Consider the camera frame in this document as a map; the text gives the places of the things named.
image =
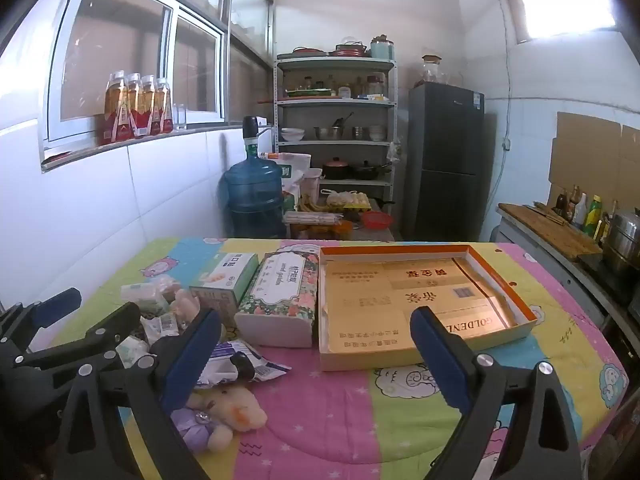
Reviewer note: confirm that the clear glass jar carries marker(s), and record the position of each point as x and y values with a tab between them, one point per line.
434	72

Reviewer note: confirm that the white metal shelf rack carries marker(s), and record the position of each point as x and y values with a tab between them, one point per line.
335	62

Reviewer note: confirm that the green yellow bottle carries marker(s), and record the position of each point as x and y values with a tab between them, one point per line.
593	217

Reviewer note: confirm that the pink plush rabbit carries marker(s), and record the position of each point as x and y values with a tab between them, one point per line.
185	305

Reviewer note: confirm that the clear food containers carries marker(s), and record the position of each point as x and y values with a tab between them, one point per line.
315	222

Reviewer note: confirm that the red lidded pot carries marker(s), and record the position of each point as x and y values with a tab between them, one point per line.
349	50

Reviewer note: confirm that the green white pocket tissue packet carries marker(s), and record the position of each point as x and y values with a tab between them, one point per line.
142	294

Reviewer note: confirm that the teal canister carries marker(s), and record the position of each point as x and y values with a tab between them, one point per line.
381	48

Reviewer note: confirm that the steel mixing bowl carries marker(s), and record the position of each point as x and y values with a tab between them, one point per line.
328	133

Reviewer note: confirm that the colourful cartoon printed blanket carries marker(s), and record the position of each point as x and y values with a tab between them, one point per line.
325	410

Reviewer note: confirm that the green white face mask box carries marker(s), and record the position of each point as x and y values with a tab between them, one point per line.
220	280

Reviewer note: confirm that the white sliding window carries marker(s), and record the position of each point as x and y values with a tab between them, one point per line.
170	70

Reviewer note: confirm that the white flour sack green label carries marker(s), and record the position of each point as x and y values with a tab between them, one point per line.
292	170

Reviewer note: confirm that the bunch of bananas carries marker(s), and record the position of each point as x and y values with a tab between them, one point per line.
310	205

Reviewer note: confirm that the dark grey refrigerator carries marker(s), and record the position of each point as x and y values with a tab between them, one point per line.
445	160

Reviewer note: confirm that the black white water pump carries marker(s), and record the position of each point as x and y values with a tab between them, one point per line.
250	127

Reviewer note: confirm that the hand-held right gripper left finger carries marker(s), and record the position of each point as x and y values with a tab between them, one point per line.
184	365

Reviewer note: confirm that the grey metal cabinet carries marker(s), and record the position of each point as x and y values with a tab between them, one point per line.
530	255

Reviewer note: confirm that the dark sauce bottle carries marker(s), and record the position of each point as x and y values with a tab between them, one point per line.
561	205

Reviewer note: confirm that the yellow white plastic packet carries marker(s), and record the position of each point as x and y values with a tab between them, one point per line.
160	327

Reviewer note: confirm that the steel cooking pot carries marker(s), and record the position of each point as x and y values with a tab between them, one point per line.
625	240

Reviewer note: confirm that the blue water jug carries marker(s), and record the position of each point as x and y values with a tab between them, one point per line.
252	195

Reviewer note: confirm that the green tray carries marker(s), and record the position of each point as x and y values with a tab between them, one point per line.
307	92

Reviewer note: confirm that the pink white plastic bucket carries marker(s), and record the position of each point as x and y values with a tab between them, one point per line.
311	185

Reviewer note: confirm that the white packet with black clip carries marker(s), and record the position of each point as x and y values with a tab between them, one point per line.
225	360

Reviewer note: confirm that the black pot red lid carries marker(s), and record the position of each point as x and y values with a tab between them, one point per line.
335	169

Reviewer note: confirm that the black frying pan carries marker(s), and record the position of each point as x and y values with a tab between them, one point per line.
367	171

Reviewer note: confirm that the clear drinking glass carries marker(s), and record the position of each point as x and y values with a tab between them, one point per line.
176	117
184	117

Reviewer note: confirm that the stack of white bowls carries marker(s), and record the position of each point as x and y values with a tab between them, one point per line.
292	134

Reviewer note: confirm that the cream plush bear purple dress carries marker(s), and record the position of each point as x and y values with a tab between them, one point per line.
235	405

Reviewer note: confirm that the wooden cutting board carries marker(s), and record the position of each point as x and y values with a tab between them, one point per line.
555	232

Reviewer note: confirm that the shallow orange-rimmed cardboard box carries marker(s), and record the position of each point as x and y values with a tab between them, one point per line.
380	310

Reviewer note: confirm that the floral tissue pack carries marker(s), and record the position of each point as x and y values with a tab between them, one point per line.
280	290

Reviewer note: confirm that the black induction cooktop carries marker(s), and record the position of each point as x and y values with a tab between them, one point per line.
610	275

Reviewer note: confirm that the red plastic basket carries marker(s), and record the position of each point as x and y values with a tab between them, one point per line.
376	220

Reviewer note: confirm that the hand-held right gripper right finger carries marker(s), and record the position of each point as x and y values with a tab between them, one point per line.
440	360

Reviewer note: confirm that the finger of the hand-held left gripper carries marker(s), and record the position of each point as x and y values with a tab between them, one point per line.
55	305
117	320

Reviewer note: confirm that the brown cardboard sheet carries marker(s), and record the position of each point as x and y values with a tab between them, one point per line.
590	155

